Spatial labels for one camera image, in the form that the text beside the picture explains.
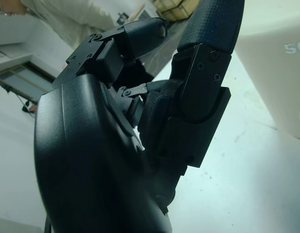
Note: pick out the person in cream coat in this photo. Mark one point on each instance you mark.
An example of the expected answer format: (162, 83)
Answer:
(74, 17)

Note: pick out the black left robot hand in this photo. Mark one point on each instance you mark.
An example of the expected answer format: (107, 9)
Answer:
(91, 157)

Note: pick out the white plastic container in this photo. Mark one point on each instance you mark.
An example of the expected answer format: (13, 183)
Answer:
(273, 72)

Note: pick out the glass door with wooden frame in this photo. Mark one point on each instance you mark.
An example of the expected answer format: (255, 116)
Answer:
(21, 77)

